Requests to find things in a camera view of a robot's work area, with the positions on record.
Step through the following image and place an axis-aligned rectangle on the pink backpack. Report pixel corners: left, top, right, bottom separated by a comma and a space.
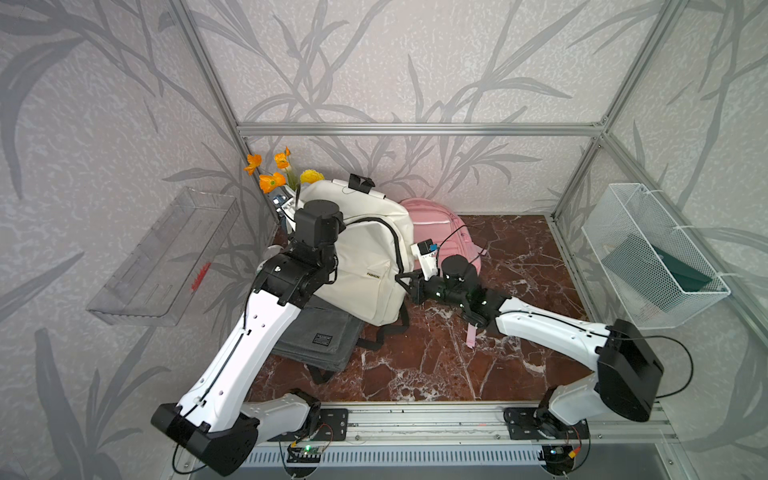
398, 198, 488, 349

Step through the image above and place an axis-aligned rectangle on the beige backpack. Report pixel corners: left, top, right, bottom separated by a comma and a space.
295, 174, 414, 351

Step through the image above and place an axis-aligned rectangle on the grey backpack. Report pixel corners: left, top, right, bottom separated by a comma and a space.
272, 296, 365, 385

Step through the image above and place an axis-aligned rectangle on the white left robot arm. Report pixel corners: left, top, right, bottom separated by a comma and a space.
151, 200, 345, 476

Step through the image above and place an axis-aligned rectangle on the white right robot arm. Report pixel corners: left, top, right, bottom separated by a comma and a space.
396, 255, 664, 439

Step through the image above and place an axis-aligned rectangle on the blue glass vase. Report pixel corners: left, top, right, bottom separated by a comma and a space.
272, 193, 296, 234

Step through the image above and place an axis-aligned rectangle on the artificial flower bouquet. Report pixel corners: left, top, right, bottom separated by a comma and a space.
258, 147, 325, 195

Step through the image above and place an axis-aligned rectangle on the red marker on shelf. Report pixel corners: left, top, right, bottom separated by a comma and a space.
190, 262, 211, 292

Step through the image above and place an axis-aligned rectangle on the green box in basket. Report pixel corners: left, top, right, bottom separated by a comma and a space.
603, 233, 719, 312

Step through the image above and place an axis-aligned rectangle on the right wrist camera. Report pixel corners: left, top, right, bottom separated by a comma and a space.
411, 239, 439, 280

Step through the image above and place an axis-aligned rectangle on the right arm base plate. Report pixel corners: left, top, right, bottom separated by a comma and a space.
503, 407, 591, 443

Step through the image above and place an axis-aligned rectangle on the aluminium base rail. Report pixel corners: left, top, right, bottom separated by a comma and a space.
234, 400, 678, 447

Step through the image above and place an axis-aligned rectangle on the clear acrylic wall shelf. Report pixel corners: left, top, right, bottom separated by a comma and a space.
86, 187, 240, 327

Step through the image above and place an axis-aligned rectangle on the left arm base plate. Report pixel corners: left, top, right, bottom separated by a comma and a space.
279, 407, 349, 442

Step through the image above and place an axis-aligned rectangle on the white wire mesh basket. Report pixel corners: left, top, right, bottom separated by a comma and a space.
582, 183, 731, 330

